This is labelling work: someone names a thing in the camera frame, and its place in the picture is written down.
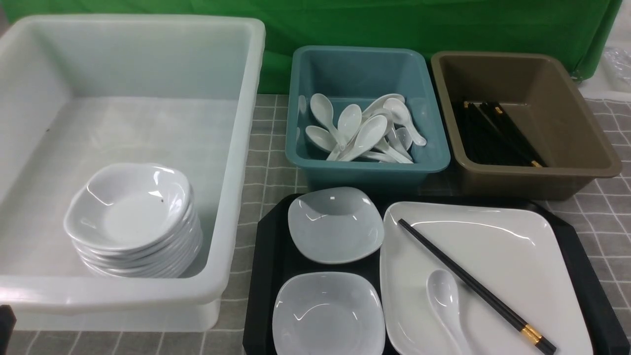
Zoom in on large white square plate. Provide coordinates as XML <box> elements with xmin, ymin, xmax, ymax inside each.
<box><xmin>380</xmin><ymin>202</ymin><xmax>594</xmax><ymax>355</ymax></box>

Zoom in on black chopsticks in bin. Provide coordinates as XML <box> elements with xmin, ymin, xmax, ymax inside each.
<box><xmin>451</xmin><ymin>100</ymin><xmax>547</xmax><ymax>168</ymax></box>

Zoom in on black chopsticks gold tip pair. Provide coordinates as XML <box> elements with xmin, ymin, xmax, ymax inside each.
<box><xmin>397</xmin><ymin>218</ymin><xmax>557</xmax><ymax>355</ymax></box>

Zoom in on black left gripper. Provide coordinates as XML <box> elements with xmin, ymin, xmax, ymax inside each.
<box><xmin>0</xmin><ymin>305</ymin><xmax>17</xmax><ymax>349</ymax></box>

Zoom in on white ceramic spoon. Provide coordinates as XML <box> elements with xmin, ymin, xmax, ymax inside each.
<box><xmin>426</xmin><ymin>268</ymin><xmax>474</xmax><ymax>355</ymax></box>

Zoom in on stack of white bowls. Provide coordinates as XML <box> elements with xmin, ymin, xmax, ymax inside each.
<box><xmin>63</xmin><ymin>163</ymin><xmax>204</xmax><ymax>279</ymax></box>

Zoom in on black serving tray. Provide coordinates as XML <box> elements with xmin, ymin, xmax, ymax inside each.
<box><xmin>243</xmin><ymin>194</ymin><xmax>630</xmax><ymax>355</ymax></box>

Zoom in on pile of white spoons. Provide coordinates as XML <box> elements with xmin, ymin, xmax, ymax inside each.
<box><xmin>297</xmin><ymin>94</ymin><xmax>427</xmax><ymax>164</ymax></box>

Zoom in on brown plastic bin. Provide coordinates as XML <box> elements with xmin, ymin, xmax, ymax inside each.
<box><xmin>431</xmin><ymin>51</ymin><xmax>622</xmax><ymax>200</ymax></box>

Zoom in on large white plastic tub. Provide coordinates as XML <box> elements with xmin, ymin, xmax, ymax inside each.
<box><xmin>1</xmin><ymin>14</ymin><xmax>266</xmax><ymax>332</ymax></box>

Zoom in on green backdrop cloth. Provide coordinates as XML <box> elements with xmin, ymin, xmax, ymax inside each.
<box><xmin>1</xmin><ymin>0</ymin><xmax>622</xmax><ymax>94</ymax></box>

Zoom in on small white bowl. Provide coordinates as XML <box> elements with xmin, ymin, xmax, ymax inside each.
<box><xmin>271</xmin><ymin>271</ymin><xmax>386</xmax><ymax>355</ymax></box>
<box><xmin>287</xmin><ymin>187</ymin><xmax>385</xmax><ymax>265</ymax></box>

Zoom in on teal plastic bin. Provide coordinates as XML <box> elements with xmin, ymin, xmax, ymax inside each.
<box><xmin>285</xmin><ymin>46</ymin><xmax>451</xmax><ymax>195</ymax></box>

